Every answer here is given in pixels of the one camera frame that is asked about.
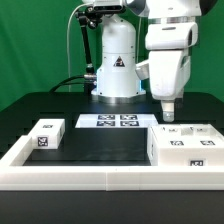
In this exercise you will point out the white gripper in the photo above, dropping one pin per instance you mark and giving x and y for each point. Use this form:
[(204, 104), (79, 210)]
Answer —
[(169, 72)]

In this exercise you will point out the white cabinet body box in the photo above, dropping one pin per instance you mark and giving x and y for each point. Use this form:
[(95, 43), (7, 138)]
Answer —
[(182, 156)]

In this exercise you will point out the white cabinet top block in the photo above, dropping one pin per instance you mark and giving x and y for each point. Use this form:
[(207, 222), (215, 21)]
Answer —
[(47, 133)]

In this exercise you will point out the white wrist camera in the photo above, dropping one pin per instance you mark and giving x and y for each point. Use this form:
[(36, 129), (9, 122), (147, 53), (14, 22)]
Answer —
[(142, 70)]

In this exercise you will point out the white marker base plate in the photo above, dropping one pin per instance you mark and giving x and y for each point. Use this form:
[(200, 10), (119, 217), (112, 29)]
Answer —
[(116, 121)]

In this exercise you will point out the white U-shaped fence frame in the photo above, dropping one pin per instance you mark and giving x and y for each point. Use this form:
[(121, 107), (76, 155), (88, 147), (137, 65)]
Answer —
[(15, 175)]

